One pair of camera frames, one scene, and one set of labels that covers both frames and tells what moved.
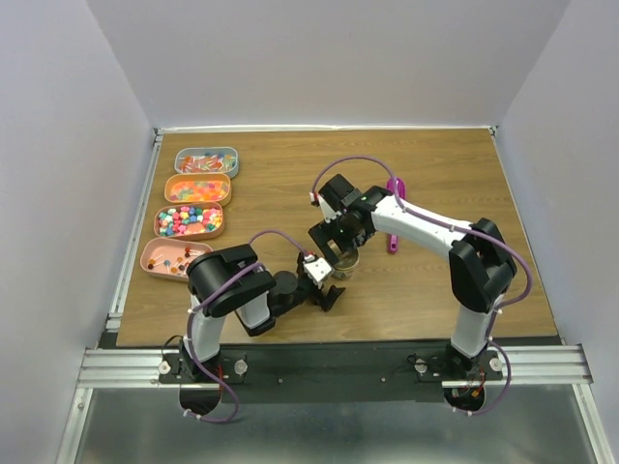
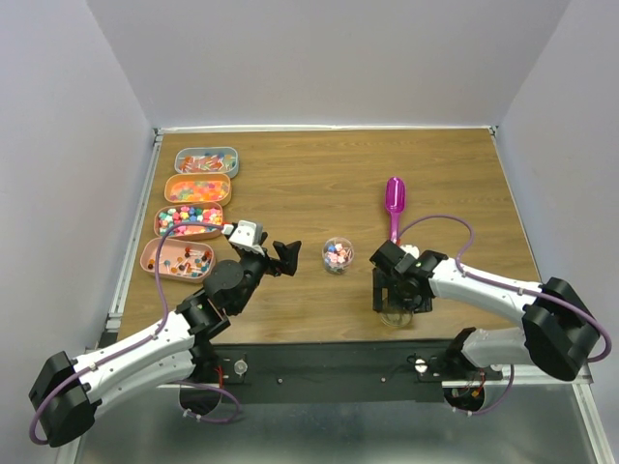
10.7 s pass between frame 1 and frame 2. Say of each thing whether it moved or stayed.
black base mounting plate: stayed
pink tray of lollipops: stayed
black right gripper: moved
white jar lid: moved
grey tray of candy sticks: stayed
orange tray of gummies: stayed
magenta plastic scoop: stayed
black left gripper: moved
